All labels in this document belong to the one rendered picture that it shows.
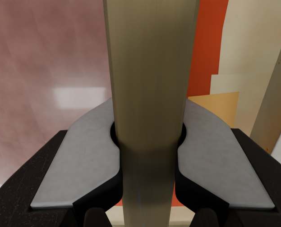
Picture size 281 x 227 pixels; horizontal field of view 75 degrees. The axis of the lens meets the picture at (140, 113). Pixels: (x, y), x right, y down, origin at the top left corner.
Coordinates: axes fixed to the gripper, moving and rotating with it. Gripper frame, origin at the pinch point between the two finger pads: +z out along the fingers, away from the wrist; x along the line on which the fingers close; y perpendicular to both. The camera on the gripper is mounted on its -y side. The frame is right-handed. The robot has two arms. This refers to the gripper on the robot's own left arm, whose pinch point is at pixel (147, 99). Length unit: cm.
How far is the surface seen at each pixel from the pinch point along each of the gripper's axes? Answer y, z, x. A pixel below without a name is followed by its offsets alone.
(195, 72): 0.0, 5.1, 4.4
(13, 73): -0.3, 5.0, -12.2
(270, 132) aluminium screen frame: 5.0, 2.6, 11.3
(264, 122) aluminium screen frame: 4.6, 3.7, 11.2
